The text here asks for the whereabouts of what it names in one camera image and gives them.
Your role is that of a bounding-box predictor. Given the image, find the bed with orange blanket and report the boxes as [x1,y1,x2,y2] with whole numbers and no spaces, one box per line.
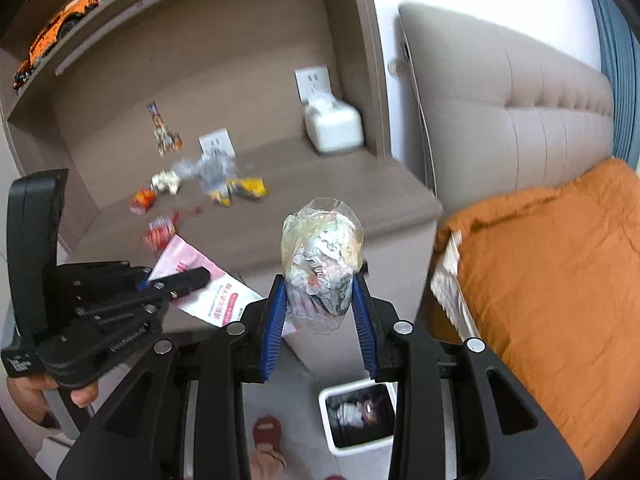
[432,157,640,478]

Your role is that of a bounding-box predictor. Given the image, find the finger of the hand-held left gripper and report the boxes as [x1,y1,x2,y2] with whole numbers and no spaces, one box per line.
[52,260,153,307]
[75,266,212,322]

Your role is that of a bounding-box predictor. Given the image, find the clear crinkled plastic wrapper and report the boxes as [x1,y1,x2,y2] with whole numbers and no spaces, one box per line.
[172,152,240,195]

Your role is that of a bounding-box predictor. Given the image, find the red white wrapper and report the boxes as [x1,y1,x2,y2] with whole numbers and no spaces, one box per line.
[142,212,182,252]

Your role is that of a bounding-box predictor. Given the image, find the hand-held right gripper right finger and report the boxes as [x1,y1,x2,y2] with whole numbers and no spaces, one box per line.
[350,272,586,480]

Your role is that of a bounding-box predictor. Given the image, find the small colourful toy figures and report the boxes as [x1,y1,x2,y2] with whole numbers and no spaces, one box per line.
[146,102,183,157]

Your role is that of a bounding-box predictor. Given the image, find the beige upholstered headboard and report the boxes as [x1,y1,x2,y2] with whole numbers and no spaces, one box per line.
[397,2,616,211]

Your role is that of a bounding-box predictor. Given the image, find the white wall socket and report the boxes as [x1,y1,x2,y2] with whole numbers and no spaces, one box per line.
[199,129,236,158]
[295,65,333,103]

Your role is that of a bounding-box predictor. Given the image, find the orange red wrapper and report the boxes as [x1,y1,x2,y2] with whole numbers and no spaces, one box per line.
[130,188,157,215]

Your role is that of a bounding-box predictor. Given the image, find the bedside cabinet with shelves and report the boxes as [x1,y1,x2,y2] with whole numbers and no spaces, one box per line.
[0,0,443,376]

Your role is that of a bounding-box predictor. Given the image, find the yellow wrapper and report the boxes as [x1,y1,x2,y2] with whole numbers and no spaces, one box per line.
[210,177,268,207]

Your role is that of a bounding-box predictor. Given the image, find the pink white packet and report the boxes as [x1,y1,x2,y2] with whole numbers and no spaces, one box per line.
[149,234,266,330]

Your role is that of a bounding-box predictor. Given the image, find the person's left hand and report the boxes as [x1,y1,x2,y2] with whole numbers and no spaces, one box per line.
[7,377,99,426]

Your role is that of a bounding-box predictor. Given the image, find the white box appliance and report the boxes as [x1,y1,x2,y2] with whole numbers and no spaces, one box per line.
[304,95,363,153]

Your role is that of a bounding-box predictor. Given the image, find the clear bag of paper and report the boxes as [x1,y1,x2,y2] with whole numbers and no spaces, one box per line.
[280,196,366,336]

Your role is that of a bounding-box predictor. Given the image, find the white crumpled paper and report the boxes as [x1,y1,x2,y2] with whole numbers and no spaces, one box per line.
[151,170,181,195]

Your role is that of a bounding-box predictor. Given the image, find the orange toy car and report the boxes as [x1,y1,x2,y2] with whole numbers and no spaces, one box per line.
[12,0,101,92]

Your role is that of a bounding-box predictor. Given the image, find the blue curtain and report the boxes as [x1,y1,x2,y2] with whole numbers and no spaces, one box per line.
[582,0,640,166]

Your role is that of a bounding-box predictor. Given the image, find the white square trash bin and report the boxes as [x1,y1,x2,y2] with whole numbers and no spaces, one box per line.
[318,380,401,458]

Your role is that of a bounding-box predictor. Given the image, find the person's foot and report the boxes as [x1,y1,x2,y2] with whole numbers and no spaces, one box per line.
[249,447,288,480]

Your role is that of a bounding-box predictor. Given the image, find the white fringed cloth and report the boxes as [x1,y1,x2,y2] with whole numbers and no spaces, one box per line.
[430,230,483,346]

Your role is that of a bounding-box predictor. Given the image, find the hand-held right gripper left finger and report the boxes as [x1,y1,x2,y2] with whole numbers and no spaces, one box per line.
[56,274,290,480]

